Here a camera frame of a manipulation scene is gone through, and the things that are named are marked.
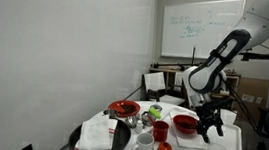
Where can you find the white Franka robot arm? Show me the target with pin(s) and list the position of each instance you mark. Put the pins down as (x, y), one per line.
(264, 21)

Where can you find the green plastic bottle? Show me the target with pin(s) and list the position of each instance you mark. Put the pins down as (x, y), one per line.
(155, 113)

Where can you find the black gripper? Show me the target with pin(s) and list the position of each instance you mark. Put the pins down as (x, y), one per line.
(209, 114)

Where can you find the white cloth red stripe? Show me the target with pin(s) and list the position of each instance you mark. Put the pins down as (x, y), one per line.
(94, 136)

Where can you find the white wall outlet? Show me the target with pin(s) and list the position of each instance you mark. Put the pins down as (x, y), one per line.
(249, 98)
(259, 100)

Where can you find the white wall whiteboard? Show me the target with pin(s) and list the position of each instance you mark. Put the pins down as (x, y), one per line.
(191, 41)

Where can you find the white backed chair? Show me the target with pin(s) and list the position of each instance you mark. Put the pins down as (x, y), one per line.
(155, 81)

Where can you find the wooden shelf unit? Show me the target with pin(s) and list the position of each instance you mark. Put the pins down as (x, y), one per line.
(168, 70)

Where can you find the white square panel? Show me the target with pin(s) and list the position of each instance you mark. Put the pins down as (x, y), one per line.
(231, 117)

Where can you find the white ceramic mug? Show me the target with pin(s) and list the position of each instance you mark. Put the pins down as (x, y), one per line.
(145, 148)

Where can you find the red bowl with beans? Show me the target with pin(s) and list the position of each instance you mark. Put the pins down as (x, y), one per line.
(179, 124)

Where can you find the black tripod stand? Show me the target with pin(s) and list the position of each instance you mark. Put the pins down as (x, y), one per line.
(193, 56)

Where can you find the steel measuring cup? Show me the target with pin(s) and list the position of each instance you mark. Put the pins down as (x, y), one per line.
(131, 121)
(146, 119)

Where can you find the white salt shaker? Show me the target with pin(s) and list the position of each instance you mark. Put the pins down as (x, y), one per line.
(139, 128)

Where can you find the small steel cup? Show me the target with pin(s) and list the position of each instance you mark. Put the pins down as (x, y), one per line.
(111, 113)

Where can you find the red spoon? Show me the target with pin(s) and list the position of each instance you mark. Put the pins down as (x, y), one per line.
(150, 119)

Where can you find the red cup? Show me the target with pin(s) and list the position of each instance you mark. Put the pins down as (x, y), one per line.
(160, 133)

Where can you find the red plate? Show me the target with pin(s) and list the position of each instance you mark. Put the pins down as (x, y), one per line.
(117, 106)

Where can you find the white flat napkin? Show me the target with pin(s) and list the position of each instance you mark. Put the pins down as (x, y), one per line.
(188, 141)

